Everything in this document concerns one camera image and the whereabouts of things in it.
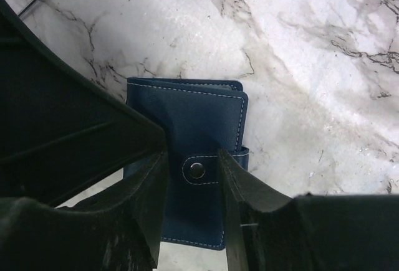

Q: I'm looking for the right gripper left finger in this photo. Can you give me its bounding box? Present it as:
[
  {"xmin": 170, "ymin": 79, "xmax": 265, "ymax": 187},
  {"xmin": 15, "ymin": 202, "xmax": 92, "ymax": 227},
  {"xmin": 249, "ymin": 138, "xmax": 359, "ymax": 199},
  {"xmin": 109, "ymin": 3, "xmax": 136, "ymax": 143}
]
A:
[{"xmin": 1, "ymin": 153, "xmax": 168, "ymax": 270}]

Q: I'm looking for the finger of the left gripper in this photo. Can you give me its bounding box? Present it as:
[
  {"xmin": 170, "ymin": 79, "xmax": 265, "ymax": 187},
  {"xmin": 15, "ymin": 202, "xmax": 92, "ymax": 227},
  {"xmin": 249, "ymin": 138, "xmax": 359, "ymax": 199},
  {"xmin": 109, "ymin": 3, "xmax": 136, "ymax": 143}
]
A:
[{"xmin": 1, "ymin": 1, "xmax": 166, "ymax": 204}]

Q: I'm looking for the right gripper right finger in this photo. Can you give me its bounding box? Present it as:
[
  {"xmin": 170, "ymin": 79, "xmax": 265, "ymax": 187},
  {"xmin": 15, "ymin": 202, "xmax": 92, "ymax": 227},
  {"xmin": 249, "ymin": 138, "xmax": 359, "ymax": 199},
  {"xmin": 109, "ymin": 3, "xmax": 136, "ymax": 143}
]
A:
[{"xmin": 218, "ymin": 150, "xmax": 398, "ymax": 270}]

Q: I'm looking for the blue leather card holder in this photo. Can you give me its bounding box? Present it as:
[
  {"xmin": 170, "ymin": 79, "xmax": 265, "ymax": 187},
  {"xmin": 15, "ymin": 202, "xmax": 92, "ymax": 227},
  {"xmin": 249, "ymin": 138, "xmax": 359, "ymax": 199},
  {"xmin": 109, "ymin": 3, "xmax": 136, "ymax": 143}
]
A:
[{"xmin": 126, "ymin": 77, "xmax": 249, "ymax": 250}]

